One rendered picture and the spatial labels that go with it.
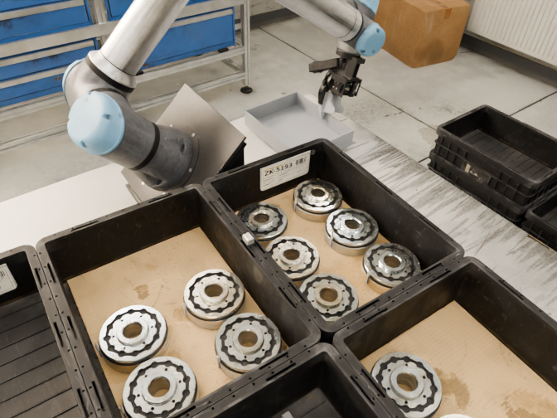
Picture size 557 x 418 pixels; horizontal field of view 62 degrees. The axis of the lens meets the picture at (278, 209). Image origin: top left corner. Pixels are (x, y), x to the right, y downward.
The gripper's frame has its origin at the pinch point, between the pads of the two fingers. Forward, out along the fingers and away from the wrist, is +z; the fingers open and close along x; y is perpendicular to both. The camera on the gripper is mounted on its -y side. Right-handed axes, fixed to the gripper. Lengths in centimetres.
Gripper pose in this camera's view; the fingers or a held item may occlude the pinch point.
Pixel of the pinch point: (322, 114)
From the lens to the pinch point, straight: 145.9
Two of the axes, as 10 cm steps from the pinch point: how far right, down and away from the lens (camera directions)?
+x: 7.3, -2.0, 6.6
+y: 6.4, 5.4, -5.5
